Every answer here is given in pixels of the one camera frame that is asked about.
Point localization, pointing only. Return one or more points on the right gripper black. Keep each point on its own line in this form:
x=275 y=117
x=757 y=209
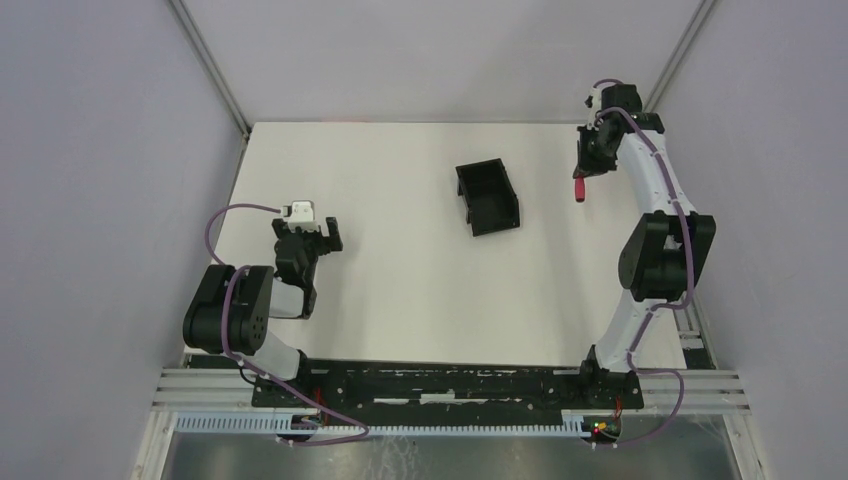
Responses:
x=584 y=165

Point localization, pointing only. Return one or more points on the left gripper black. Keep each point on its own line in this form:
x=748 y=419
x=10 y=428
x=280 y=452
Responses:
x=325 y=242

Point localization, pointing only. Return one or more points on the red handled screwdriver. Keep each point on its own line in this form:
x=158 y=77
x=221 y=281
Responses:
x=580 y=189

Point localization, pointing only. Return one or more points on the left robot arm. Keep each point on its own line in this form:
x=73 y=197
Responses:
x=285 y=290

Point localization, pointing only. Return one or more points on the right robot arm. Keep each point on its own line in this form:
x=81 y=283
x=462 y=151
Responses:
x=508 y=243

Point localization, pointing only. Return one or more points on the black plastic bin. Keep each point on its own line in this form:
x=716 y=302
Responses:
x=491 y=202

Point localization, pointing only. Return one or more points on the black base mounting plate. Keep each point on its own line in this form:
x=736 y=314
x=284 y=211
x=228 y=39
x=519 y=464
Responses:
x=378 y=393

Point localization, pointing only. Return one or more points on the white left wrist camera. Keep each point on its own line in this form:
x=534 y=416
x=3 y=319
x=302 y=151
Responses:
x=299 y=216

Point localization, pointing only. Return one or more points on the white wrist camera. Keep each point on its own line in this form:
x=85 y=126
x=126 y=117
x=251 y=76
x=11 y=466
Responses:
x=299 y=216
x=594 y=101

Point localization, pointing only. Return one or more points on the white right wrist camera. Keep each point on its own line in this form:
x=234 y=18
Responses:
x=594 y=101

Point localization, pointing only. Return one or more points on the aluminium frame rails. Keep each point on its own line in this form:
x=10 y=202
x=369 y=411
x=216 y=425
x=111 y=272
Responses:
x=707 y=392

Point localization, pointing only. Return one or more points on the white slotted cable duct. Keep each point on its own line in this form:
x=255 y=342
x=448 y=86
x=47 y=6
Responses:
x=291 y=424

